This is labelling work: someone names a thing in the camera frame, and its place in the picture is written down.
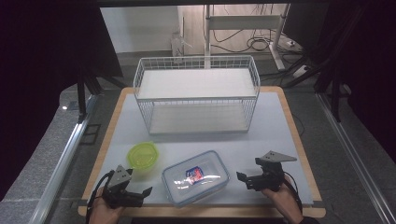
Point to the person's right hand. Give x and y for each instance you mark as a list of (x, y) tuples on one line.
[(280, 200)]

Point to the clear rectangular lidded food container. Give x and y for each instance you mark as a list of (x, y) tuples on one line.
[(211, 175)]

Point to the green round lidded container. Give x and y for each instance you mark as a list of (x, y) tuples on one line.
[(143, 155)]

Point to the person's left hand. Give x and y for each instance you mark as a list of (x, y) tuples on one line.
[(102, 214)]

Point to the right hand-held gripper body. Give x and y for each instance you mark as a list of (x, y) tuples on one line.
[(267, 179)]

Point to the white power strip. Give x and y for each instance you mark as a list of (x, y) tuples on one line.
[(300, 71)]

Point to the black curtain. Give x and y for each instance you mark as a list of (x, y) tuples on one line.
[(367, 62), (46, 77)]

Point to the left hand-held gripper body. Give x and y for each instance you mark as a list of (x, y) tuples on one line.
[(120, 193)]

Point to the clear plastic bag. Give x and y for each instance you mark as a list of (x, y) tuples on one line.
[(179, 43)]

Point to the grey table mat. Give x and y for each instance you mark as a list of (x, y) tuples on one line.
[(274, 137)]

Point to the black metal stand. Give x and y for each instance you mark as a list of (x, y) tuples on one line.
[(82, 93), (336, 93)]

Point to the aluminium rail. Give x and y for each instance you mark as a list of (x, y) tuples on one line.
[(59, 166), (355, 155)]

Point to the white metal desk frame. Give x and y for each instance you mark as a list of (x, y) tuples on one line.
[(246, 22)]

